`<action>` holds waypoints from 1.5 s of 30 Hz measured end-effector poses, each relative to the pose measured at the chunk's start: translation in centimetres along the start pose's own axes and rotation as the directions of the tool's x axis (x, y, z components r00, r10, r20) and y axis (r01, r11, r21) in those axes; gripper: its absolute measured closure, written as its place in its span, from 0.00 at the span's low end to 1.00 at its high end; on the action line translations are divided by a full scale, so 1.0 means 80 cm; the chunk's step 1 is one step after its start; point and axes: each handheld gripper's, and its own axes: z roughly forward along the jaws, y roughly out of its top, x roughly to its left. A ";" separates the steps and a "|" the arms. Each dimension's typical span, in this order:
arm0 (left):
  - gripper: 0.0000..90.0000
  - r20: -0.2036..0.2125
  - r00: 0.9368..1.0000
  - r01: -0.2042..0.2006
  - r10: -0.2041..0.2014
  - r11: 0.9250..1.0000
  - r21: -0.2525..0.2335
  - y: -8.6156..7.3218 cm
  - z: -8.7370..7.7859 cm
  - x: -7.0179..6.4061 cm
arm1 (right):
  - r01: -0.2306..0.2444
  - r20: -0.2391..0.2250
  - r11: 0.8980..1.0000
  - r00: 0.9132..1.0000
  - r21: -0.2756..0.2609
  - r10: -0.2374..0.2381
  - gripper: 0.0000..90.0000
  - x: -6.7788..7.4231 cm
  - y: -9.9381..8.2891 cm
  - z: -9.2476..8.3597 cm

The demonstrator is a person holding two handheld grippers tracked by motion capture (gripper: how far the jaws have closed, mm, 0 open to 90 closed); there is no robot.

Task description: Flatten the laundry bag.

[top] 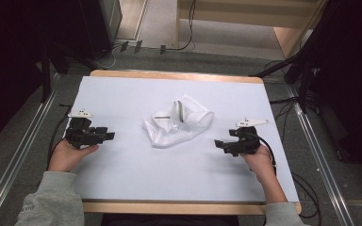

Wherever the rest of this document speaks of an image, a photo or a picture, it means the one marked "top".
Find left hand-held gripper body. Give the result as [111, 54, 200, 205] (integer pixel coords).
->
[64, 109, 107, 150]

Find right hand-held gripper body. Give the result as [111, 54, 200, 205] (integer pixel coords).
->
[229, 118, 270, 157]

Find white mesh zipper bag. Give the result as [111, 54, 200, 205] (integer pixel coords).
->
[142, 93, 215, 149]

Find person's left hand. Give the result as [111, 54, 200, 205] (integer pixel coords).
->
[47, 137, 100, 173]

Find person's right hand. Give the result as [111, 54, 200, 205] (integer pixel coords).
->
[239, 146, 276, 184]

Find black metal stand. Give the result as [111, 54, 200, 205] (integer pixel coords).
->
[249, 51, 316, 111]
[40, 41, 102, 104]

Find wooden table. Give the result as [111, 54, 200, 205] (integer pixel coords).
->
[81, 69, 303, 217]

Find black curtain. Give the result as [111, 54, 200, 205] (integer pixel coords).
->
[0, 0, 114, 150]
[298, 0, 362, 178]

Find light wooden furniture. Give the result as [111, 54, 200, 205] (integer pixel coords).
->
[174, 0, 328, 59]

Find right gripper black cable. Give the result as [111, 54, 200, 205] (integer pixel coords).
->
[248, 133, 278, 175]

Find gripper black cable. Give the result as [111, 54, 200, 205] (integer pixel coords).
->
[248, 133, 278, 175]
[45, 104, 74, 168]

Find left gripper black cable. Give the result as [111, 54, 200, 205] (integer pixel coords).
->
[45, 104, 74, 168]

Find metal floor rail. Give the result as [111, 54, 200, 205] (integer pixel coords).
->
[284, 84, 356, 226]
[0, 73, 60, 226]

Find white floor cable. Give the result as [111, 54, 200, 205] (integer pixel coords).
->
[98, 45, 122, 70]

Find black floor cables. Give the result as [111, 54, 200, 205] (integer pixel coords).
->
[291, 171, 323, 219]

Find black hanging cable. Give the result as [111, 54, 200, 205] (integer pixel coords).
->
[166, 0, 198, 52]

